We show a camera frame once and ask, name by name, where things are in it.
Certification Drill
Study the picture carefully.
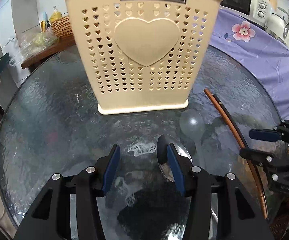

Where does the metal spoon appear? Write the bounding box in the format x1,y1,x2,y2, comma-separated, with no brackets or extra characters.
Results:
156,134,193,182

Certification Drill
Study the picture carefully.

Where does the clear plastic spoon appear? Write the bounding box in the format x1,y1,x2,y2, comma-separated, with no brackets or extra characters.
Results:
180,109,206,169

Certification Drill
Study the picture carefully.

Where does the purple floral cloth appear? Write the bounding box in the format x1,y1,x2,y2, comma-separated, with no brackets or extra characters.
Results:
210,9,289,120

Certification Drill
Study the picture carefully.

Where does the white electric kettle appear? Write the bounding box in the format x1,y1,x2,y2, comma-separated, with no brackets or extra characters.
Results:
264,7,289,43

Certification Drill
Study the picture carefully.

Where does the cream plastic utensil holder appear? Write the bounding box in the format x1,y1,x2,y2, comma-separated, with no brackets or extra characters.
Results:
65,0,222,115

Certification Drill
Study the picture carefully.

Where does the white microwave oven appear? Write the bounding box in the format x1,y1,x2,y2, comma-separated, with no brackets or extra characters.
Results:
220,0,273,29

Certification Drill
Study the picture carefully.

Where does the dark wooden counter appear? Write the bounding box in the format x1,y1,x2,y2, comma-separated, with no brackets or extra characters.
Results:
21,36,75,72

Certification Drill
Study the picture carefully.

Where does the ceramic basin bowl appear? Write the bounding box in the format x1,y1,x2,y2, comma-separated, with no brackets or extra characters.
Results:
51,16,73,40

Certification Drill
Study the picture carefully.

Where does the clear plastic bag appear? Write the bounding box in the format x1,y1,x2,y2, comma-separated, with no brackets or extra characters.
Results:
9,26,58,67

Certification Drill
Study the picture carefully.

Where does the yellow soap dispenser bottle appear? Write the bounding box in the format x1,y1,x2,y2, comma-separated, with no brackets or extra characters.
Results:
50,6,62,24

